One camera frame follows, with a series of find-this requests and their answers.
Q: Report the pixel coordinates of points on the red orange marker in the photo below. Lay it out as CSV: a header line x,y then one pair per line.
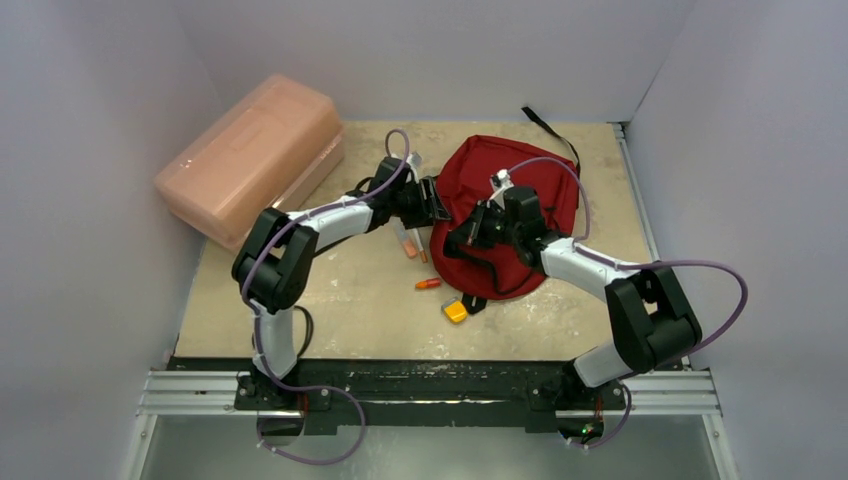
x,y
428,284

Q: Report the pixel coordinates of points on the aluminium frame rail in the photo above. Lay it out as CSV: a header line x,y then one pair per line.
x,y
671,390

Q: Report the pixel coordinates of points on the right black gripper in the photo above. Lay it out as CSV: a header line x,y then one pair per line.
x,y
477,226

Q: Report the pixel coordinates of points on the red backpack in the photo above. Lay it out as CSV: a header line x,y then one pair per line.
x,y
481,275

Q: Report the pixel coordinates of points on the orange grey highlighter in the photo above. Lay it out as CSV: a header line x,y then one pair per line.
x,y
406,242

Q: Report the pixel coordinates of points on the yellow grey eraser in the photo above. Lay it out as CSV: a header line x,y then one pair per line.
x,y
455,311

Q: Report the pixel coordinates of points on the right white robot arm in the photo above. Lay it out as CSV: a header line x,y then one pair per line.
x,y
651,319

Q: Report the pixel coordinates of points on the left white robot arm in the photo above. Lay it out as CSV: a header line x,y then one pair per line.
x,y
273,266

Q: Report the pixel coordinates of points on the pink translucent storage box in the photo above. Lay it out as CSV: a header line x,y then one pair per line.
x,y
272,149

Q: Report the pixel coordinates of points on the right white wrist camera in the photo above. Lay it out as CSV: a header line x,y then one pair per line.
x,y
500,182

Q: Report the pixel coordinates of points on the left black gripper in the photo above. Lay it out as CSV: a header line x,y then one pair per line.
x,y
428,210

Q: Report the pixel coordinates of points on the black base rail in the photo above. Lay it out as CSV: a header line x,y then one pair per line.
x,y
325,394

